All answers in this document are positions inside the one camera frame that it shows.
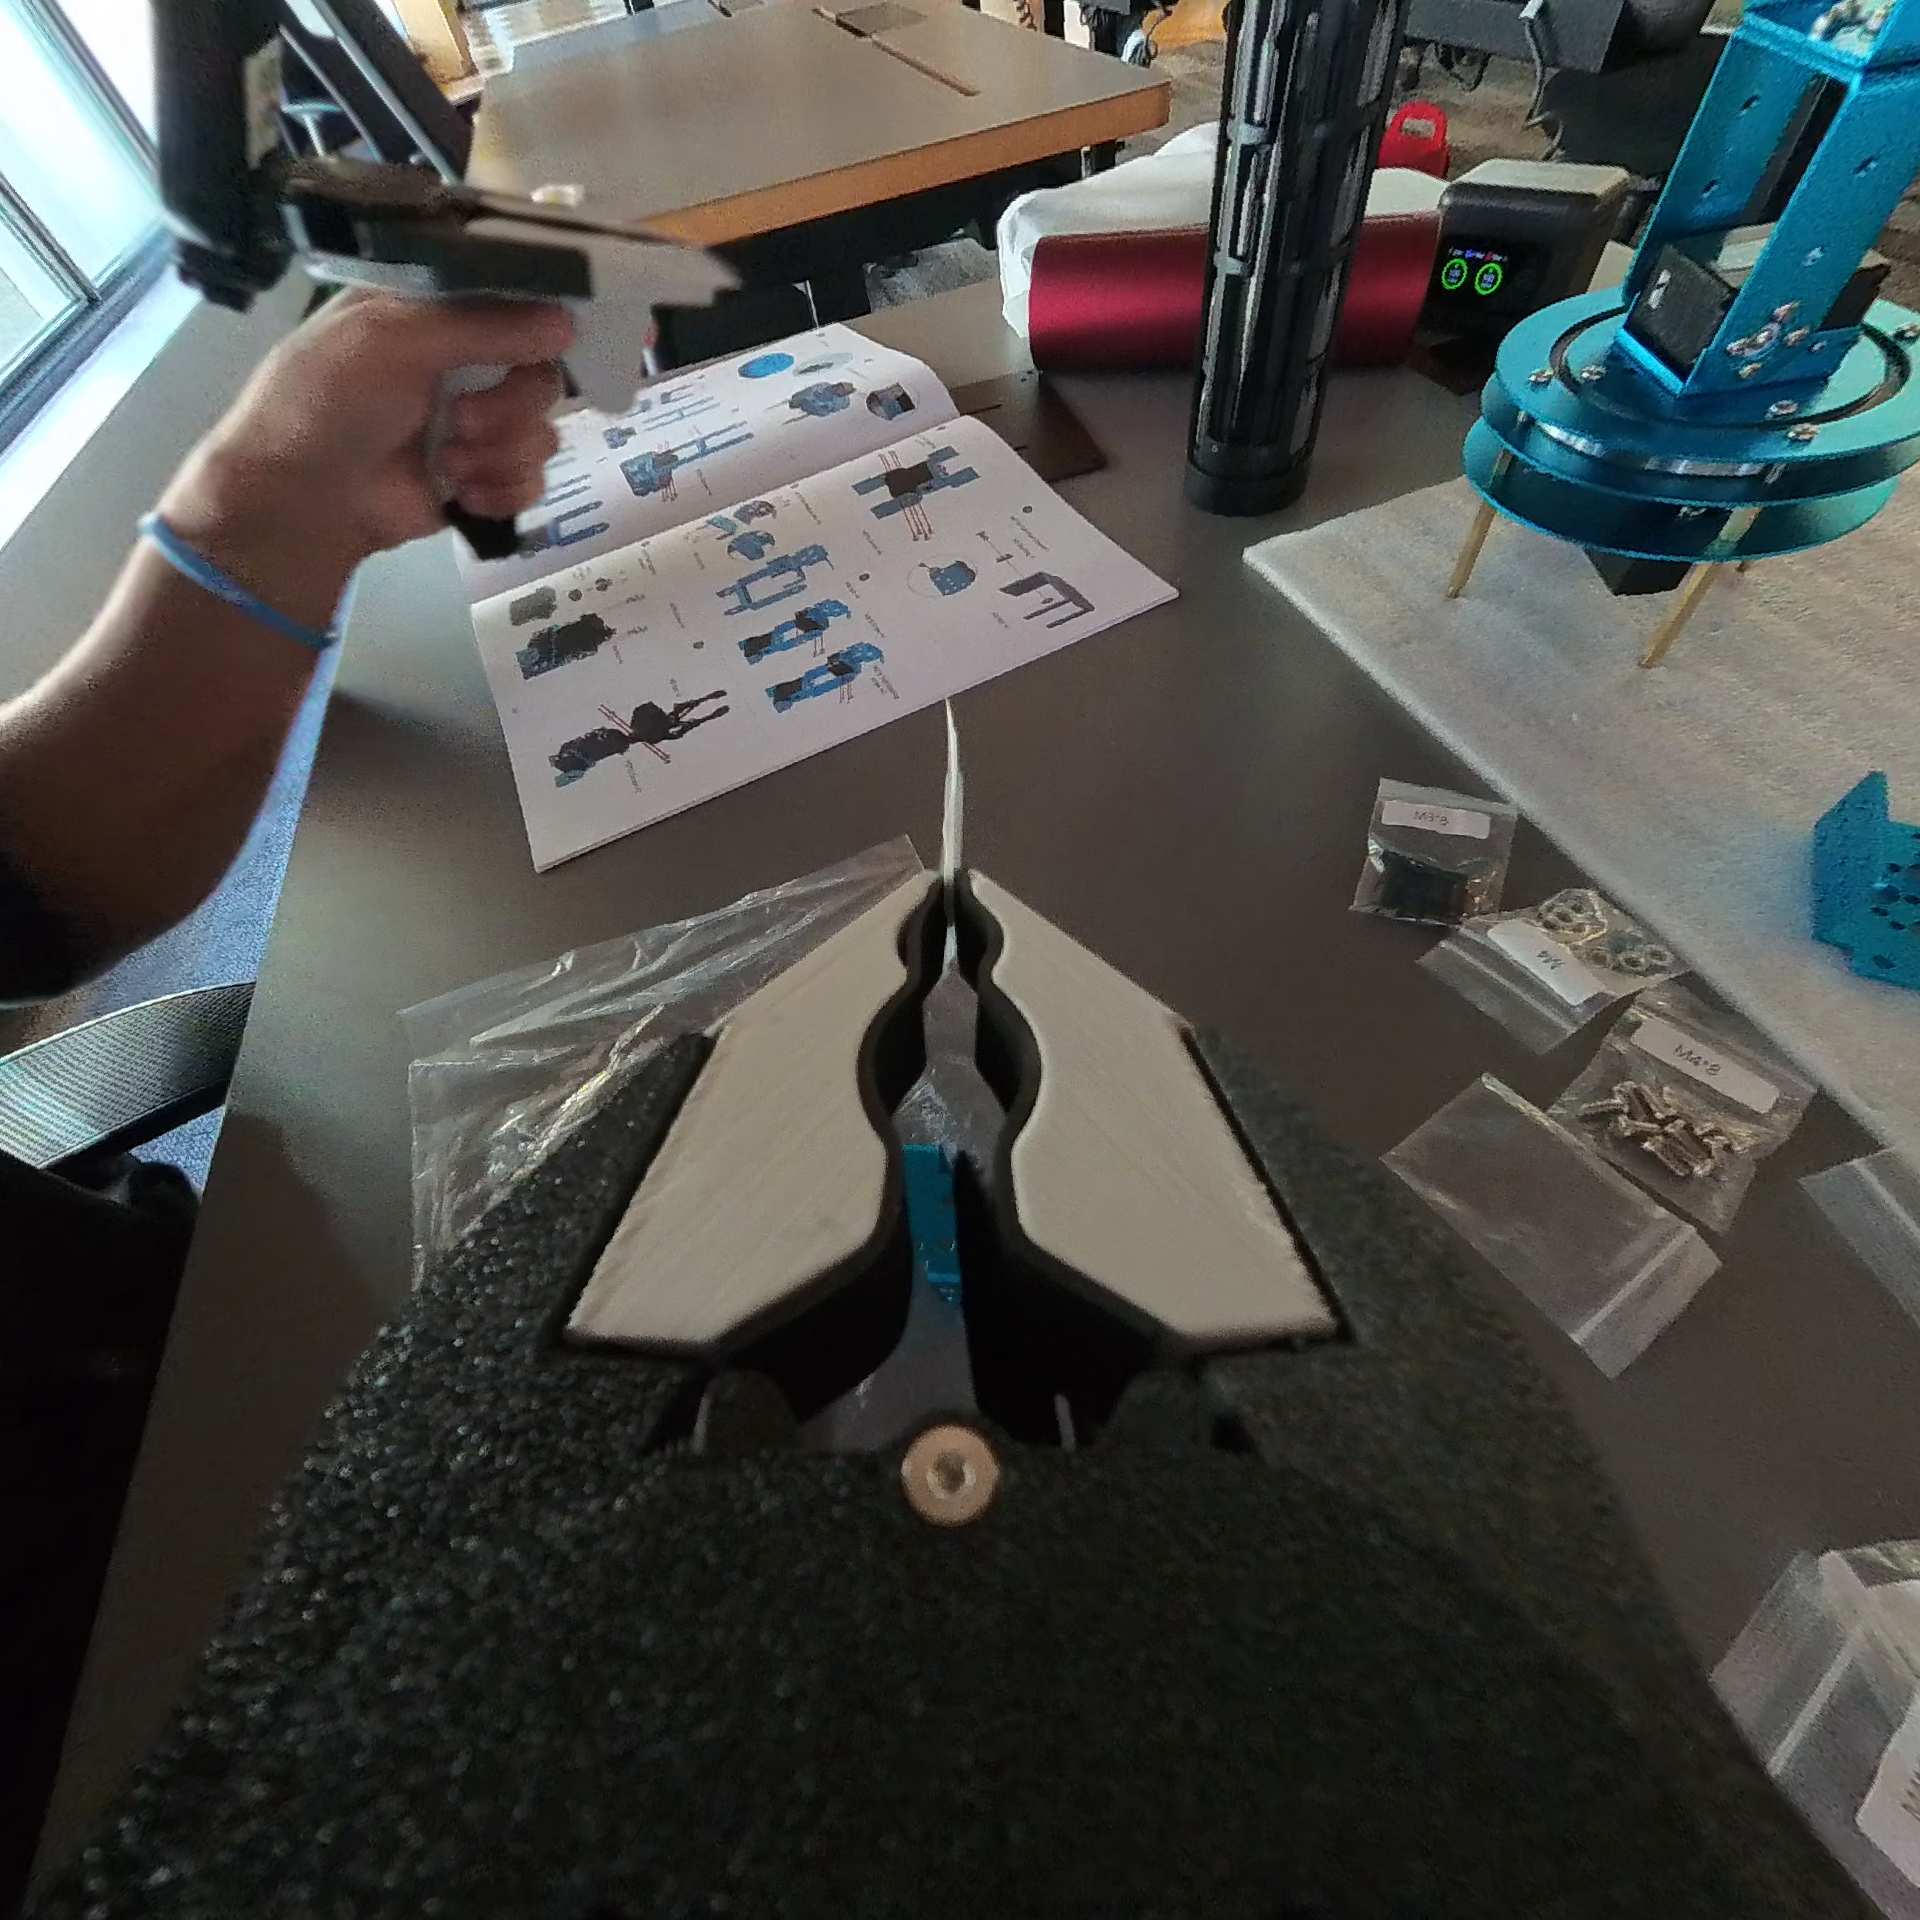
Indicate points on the red cylindrical case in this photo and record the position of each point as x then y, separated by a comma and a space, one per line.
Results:
1111, 300

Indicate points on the blue toy robot arm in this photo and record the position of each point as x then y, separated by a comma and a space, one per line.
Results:
1695, 300

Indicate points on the person's left forearm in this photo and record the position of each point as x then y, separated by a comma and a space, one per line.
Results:
121, 751

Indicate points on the black office chair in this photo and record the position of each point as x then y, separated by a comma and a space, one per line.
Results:
121, 1064

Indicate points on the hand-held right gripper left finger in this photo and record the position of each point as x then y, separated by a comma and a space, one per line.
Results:
751, 1185

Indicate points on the white foam sheet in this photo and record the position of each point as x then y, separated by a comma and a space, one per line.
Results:
1500, 631

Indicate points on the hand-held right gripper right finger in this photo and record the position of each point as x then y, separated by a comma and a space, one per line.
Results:
1154, 1185

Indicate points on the wooden workbench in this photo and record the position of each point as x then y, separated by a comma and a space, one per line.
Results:
751, 105

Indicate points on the clear plastic bag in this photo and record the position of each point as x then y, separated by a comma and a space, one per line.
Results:
600, 975

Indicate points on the black bottle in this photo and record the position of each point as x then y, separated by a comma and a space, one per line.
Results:
1275, 300

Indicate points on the pile of small parts bags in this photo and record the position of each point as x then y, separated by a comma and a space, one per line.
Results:
1561, 1215

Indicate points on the dark brown flat plate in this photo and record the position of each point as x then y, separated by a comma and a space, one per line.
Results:
1050, 428

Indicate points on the grey desk with wooden edge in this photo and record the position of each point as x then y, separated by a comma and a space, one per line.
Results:
1200, 720

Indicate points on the person's left hand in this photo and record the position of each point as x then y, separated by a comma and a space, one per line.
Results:
330, 435

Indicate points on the blue wristband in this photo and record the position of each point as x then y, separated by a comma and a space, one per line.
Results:
224, 579

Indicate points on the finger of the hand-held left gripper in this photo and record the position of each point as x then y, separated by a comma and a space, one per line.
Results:
660, 278
600, 223

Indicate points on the black device green display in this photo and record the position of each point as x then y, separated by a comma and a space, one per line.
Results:
1514, 225

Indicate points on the red bag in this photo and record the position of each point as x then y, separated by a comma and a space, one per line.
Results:
1412, 139

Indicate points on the white plastic bag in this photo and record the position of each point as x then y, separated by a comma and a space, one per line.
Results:
1111, 188

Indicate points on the window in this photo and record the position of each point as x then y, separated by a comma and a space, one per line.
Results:
61, 195

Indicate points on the printed instruction manual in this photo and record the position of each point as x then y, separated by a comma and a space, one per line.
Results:
780, 600

